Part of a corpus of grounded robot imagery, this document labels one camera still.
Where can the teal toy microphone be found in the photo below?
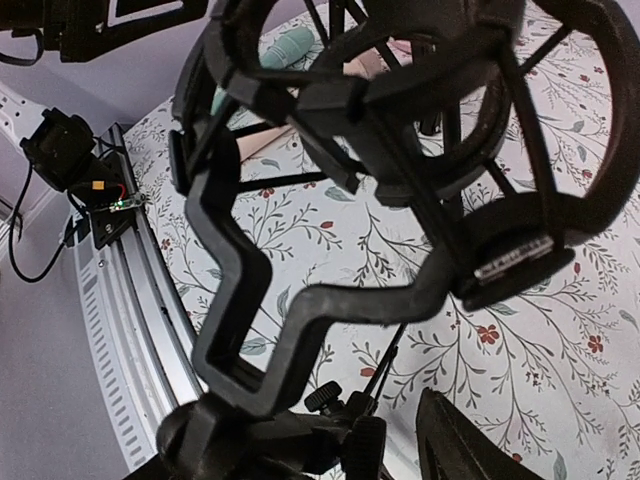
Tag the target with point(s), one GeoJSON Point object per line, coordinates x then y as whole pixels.
{"type": "Point", "coordinates": [289, 50]}

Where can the aluminium front rail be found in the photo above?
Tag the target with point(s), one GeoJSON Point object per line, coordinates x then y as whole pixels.
{"type": "Point", "coordinates": [144, 283]}

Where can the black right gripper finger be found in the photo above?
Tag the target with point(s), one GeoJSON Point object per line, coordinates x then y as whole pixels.
{"type": "Point", "coordinates": [451, 447]}

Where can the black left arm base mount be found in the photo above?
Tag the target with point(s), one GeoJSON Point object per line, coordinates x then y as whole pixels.
{"type": "Point", "coordinates": [70, 159]}

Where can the floral patterned table mat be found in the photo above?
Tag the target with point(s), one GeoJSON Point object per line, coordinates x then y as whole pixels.
{"type": "Point", "coordinates": [551, 375]}

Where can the black tripod shock-mount stand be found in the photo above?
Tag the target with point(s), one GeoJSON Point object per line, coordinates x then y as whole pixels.
{"type": "Point", "coordinates": [431, 101]}

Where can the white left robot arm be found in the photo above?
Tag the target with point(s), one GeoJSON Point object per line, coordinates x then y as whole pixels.
{"type": "Point", "coordinates": [104, 60]}

